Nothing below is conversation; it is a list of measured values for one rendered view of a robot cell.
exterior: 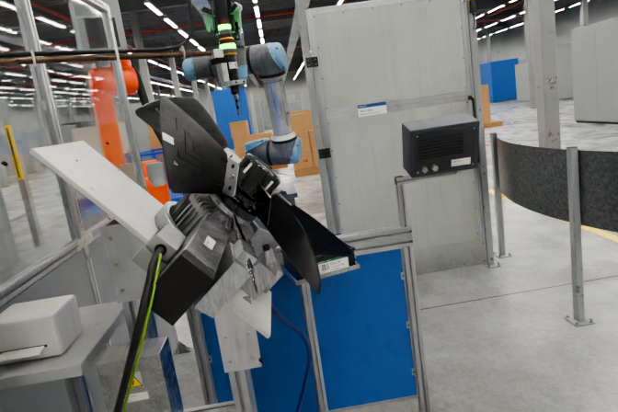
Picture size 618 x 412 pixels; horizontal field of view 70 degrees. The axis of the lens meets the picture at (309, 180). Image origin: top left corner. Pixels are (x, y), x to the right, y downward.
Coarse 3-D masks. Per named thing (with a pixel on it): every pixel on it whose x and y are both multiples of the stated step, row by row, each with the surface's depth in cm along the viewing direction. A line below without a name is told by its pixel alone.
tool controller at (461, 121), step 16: (416, 128) 160; (432, 128) 158; (448, 128) 159; (464, 128) 159; (416, 144) 160; (432, 144) 160; (448, 144) 161; (464, 144) 162; (416, 160) 162; (432, 160) 163; (448, 160) 164; (464, 160) 165; (416, 176) 165
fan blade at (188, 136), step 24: (168, 120) 90; (192, 120) 98; (168, 144) 88; (192, 144) 95; (216, 144) 104; (168, 168) 85; (192, 168) 94; (216, 168) 103; (192, 192) 93; (216, 192) 103
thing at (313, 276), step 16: (272, 208) 107; (288, 208) 96; (272, 224) 109; (288, 224) 100; (288, 240) 103; (304, 240) 92; (288, 256) 106; (304, 256) 97; (304, 272) 101; (320, 288) 98
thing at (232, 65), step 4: (224, 56) 120; (228, 56) 120; (232, 56) 120; (228, 60) 120; (232, 60) 120; (228, 64) 120; (232, 64) 120; (236, 64) 121; (228, 68) 120; (232, 68) 120; (236, 68) 121; (228, 72) 121; (232, 72) 121; (236, 72) 121; (232, 76) 121; (236, 76) 121; (232, 80) 121; (232, 88) 122; (236, 88) 122; (232, 92) 122; (236, 92) 122
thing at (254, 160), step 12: (252, 156) 118; (240, 168) 113; (252, 168) 112; (240, 180) 112; (252, 180) 112; (264, 180) 112; (276, 180) 114; (240, 192) 113; (252, 192) 112; (228, 204) 111; (240, 204) 113; (252, 204) 116; (252, 216) 115
